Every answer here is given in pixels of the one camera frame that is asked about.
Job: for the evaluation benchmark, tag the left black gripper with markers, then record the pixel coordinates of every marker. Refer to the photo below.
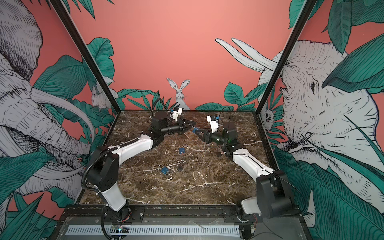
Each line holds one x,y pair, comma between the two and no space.
182,125

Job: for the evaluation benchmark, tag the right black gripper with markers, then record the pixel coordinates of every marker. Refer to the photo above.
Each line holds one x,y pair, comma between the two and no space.
202,131

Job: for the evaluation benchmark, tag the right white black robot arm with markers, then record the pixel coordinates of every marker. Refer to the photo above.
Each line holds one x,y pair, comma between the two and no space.
274,192

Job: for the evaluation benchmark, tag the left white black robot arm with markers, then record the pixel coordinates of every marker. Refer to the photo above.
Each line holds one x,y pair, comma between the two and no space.
101,175

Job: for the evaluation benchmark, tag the blue padlock front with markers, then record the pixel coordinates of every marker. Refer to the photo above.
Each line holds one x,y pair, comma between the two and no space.
165,170

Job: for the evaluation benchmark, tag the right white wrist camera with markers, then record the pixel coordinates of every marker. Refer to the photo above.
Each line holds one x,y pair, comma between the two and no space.
214,122

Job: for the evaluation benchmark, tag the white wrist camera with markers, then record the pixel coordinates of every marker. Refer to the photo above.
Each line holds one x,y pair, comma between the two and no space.
176,113
214,122

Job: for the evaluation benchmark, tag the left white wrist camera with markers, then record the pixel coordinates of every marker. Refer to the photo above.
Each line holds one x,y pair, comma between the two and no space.
176,113

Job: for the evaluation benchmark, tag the black front mounting rail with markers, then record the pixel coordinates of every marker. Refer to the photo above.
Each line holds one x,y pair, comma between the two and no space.
230,213

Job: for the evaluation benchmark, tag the white slotted cable duct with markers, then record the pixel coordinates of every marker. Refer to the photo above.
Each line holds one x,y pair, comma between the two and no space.
153,230

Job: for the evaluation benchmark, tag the right black frame post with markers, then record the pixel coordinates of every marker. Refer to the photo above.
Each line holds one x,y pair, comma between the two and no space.
298,27

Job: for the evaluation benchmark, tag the black frame post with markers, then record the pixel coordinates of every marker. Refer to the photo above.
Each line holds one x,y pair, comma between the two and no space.
67,21
298,27

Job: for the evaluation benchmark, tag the left black frame post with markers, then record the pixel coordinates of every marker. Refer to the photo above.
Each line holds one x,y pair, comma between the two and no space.
67,21

